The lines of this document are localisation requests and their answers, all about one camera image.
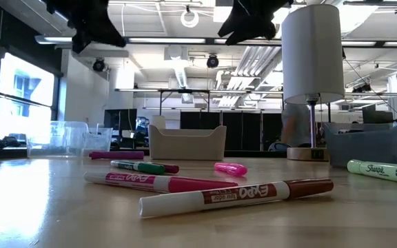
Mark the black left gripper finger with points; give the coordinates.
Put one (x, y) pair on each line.
(81, 41)
(110, 34)

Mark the person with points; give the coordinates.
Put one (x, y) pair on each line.
(295, 124)

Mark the light green Sharpie highlighter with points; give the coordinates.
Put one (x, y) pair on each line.
(384, 171)

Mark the white shade table lamp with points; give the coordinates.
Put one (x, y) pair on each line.
(312, 55)

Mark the silver ventilation duct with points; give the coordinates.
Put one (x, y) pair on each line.
(181, 75)

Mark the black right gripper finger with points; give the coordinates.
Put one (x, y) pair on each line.
(233, 25)
(246, 35)

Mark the brown Expo marker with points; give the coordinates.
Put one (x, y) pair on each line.
(233, 196)

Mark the black monitor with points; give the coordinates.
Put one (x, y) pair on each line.
(377, 114)
(121, 120)

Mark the dark grey translucent bin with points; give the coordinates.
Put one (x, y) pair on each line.
(367, 144)

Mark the pink highlighter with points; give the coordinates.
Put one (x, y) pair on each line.
(231, 169)

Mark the large window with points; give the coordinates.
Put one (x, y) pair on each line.
(26, 86)

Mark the clear plastic container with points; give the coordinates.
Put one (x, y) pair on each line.
(64, 137)

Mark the beige plastic bin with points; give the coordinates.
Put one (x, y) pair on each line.
(186, 144)

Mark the black round ceiling speaker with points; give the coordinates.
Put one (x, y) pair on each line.
(98, 64)
(212, 61)

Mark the black partition wall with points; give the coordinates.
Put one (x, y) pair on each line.
(240, 131)

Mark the blue office chair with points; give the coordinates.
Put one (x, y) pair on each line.
(142, 127)

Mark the purple highlighter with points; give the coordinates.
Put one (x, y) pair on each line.
(115, 155)

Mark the long ceiling light bar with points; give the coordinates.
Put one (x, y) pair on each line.
(167, 40)

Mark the pink Expo marker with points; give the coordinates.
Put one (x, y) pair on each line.
(157, 182)

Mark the white chair back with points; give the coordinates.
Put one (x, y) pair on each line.
(278, 146)

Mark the green Expo marker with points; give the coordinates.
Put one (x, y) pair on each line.
(140, 167)

